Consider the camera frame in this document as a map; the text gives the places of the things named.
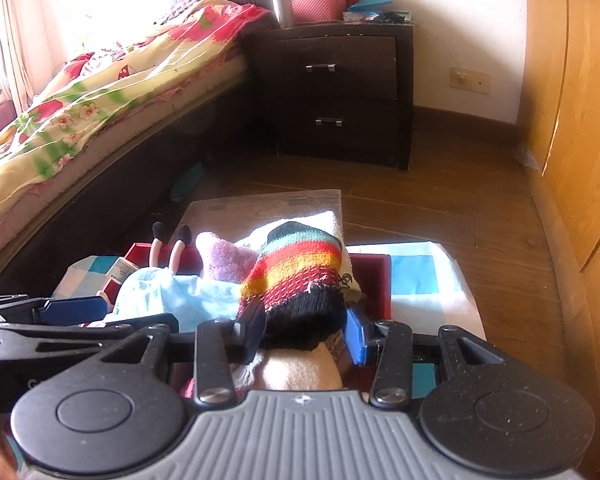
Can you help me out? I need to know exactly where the cream plush toy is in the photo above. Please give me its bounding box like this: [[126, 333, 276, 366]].
[[235, 345, 344, 392]]

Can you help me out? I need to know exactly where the clear plastic scrap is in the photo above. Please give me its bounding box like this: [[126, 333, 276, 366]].
[[515, 142, 544, 169]]

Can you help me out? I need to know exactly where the mattress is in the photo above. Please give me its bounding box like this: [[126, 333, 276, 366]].
[[0, 55, 246, 267]]

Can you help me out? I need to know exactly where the pink pig plush toy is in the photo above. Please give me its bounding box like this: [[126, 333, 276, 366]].
[[97, 222, 196, 322]]

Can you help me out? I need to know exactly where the red cardboard box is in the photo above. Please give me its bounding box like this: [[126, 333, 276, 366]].
[[100, 242, 393, 324]]

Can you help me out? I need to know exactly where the beige wall outlet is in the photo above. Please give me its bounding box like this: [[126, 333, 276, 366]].
[[449, 66, 492, 95]]

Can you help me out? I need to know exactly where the dark wooden nightstand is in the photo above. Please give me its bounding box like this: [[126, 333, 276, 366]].
[[245, 20, 415, 172]]

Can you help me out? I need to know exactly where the dark patterned pillow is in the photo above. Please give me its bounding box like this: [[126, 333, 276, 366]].
[[155, 0, 197, 24]]

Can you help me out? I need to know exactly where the steel thermos bottle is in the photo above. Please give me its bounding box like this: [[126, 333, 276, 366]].
[[269, 0, 295, 30]]

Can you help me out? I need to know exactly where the beige curtain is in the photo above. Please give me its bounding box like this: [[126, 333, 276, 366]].
[[0, 0, 42, 117]]

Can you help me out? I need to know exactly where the light wooden wardrobe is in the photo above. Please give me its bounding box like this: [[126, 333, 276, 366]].
[[517, 0, 600, 480]]

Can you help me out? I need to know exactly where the light blue white cloth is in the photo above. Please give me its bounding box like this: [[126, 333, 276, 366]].
[[165, 277, 243, 332]]

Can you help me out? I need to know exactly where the dark nightstand drawer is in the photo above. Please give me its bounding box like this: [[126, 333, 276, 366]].
[[275, 97, 401, 154], [260, 35, 399, 100]]

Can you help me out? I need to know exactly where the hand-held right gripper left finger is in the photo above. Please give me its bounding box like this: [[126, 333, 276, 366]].
[[92, 304, 268, 406]]

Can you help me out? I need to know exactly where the pink plastic basket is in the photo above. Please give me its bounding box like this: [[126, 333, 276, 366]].
[[290, 0, 349, 25]]

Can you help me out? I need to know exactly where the teal cloth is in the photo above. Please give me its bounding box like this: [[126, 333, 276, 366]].
[[170, 162, 207, 202]]

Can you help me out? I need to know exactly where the blue white checkered tablecloth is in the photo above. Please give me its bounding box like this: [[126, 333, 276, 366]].
[[52, 242, 488, 397]]

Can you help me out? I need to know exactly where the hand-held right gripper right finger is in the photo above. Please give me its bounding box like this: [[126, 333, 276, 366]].
[[345, 307, 501, 408]]

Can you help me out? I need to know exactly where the bed with floral blanket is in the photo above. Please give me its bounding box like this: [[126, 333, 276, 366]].
[[0, 0, 281, 297]]

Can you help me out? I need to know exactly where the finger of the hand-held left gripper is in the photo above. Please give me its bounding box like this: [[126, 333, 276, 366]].
[[0, 313, 180, 376], [0, 296, 110, 326]]

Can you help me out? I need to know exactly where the pale pink fuzzy cloth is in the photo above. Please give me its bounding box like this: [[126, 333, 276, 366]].
[[195, 231, 257, 282]]

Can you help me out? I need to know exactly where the grey floor mat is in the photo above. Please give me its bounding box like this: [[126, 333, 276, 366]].
[[180, 189, 348, 249]]

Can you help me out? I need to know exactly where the thin charger cable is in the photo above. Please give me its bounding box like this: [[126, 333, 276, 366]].
[[412, 20, 464, 79]]

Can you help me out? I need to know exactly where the floral quilt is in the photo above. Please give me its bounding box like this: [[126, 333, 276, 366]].
[[0, 0, 276, 187]]

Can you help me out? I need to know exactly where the blue folded paper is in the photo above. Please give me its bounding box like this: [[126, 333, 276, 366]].
[[347, 0, 394, 14]]

